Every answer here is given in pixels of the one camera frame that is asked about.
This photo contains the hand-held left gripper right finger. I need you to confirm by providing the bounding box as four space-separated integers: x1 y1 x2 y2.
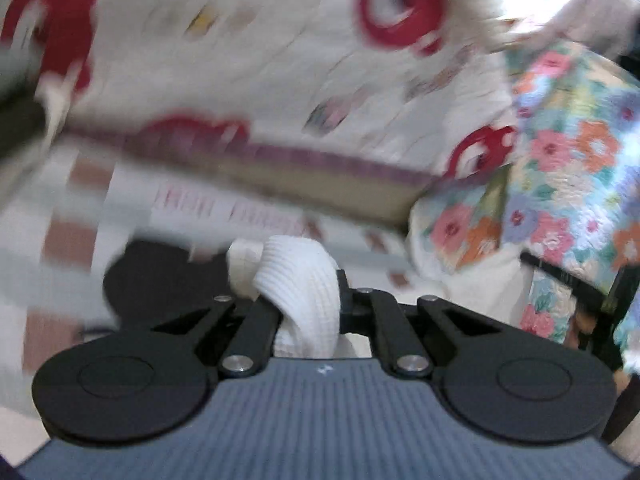
336 269 503 379

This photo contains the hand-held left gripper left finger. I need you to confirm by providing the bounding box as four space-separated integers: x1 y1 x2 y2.
145 296 286 379

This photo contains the cream garment with green trim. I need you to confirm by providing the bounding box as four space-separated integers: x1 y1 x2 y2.
225 234 373 361

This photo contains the dark bar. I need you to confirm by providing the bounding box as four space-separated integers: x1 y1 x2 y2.
519 251 640 361

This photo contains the floral patchwork quilt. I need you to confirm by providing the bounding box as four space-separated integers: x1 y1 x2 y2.
407 40 640 376

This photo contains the white bear print quilt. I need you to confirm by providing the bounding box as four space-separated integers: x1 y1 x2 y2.
0 0 521 231

